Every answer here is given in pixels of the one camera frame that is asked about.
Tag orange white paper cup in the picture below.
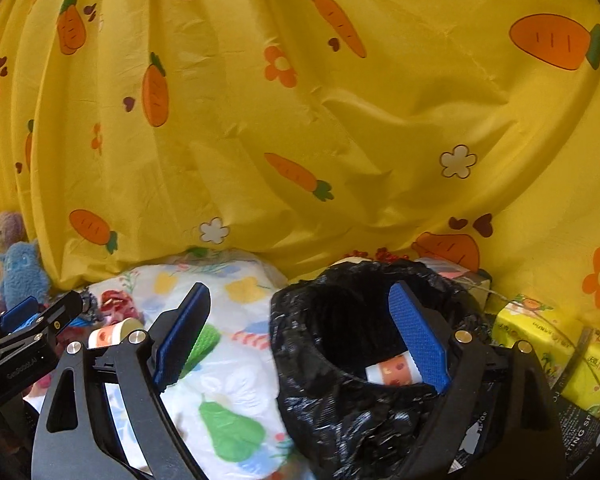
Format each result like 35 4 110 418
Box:
87 318 144 349

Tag black trash bag bin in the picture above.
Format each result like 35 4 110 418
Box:
270 260 486 479

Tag blue plush monster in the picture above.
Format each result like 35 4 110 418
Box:
0 240 50 310

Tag black printed box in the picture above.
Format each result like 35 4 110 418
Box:
555 396 600 478

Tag yellow tissue pack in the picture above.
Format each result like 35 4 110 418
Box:
492 295 584 387
560 330 600 420

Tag orange white cup in bin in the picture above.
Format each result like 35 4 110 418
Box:
365 351 422 386

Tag floral white bed sheet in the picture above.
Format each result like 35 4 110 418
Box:
91 257 310 479

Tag green foam net sleeve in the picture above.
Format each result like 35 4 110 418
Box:
180 323 221 378

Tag yellow carrot print curtain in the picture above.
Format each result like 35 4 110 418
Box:
0 0 600 330

